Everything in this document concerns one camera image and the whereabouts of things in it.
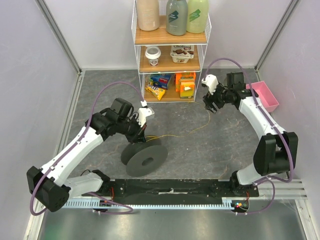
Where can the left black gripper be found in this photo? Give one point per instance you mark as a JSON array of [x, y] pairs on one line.
[[139, 136]]

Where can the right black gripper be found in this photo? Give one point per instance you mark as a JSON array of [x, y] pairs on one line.
[[215, 99]]

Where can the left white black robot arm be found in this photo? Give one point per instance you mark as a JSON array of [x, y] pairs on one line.
[[51, 184]]

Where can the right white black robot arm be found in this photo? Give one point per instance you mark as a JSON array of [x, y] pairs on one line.
[[276, 151]]

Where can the yellow orange sponge pack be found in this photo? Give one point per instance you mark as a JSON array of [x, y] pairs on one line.
[[187, 89]]

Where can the yellow M&M candy bag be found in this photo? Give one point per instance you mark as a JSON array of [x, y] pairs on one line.
[[157, 92]]

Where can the orange cracker box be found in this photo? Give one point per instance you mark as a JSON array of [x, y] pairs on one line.
[[183, 76]]

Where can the pink plastic bin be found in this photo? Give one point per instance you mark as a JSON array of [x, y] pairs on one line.
[[267, 98]]

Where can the blue snack box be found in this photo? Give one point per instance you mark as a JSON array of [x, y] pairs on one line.
[[160, 80]]

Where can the Chobani yogurt tub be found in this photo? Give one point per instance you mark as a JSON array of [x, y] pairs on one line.
[[182, 53]]

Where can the white lidded yogurt cup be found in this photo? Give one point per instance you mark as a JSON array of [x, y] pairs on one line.
[[153, 53]]

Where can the light green soap bottle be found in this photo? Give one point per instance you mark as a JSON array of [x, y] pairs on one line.
[[197, 16]]

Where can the grey-green soap bottle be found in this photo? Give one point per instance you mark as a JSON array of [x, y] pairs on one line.
[[176, 17]]

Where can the beige lotion bottle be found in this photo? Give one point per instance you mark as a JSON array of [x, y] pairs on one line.
[[148, 14]]

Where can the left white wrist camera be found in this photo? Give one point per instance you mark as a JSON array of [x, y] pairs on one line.
[[144, 113]]

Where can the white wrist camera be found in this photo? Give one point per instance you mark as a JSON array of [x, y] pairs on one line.
[[211, 82], [144, 113]]

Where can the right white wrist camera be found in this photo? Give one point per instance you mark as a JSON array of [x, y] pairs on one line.
[[211, 82]]

